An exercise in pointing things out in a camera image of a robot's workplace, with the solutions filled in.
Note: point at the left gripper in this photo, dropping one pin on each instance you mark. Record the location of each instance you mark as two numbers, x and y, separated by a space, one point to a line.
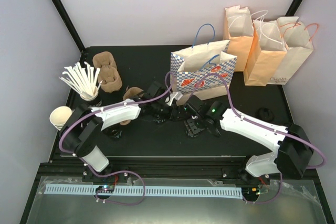
175 113

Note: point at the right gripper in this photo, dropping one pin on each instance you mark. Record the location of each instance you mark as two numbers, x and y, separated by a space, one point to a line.
192 129

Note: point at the blue checkered paper bag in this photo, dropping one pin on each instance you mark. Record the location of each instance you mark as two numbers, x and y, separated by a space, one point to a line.
191 68

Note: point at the brown carrier half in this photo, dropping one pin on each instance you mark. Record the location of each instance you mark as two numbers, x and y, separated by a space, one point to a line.
130 92

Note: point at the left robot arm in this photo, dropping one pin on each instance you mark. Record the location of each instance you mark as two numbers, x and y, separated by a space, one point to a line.
79 135

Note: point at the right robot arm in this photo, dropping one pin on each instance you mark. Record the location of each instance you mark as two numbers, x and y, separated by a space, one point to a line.
289 148

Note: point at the black lid stack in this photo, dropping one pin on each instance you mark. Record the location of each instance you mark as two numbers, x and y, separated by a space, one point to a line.
265 114

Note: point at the brown cup carrier stack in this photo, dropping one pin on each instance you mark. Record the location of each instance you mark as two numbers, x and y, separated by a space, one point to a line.
108 76

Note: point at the cup of white straws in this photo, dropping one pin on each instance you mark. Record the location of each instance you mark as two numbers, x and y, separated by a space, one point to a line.
83 80

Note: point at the orange paper bag middle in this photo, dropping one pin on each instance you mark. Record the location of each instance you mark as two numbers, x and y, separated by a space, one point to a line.
267 51

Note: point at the white paper cup stack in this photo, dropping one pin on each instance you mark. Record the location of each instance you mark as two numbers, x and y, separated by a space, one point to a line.
60 116

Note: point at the light blue cable duct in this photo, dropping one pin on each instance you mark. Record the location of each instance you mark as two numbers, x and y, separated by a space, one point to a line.
149 191

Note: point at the orange paper bag white handles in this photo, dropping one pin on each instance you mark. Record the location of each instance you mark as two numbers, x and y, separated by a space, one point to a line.
239 29

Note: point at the beige paper bag orange handles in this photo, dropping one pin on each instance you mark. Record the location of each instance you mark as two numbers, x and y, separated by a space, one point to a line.
299 47

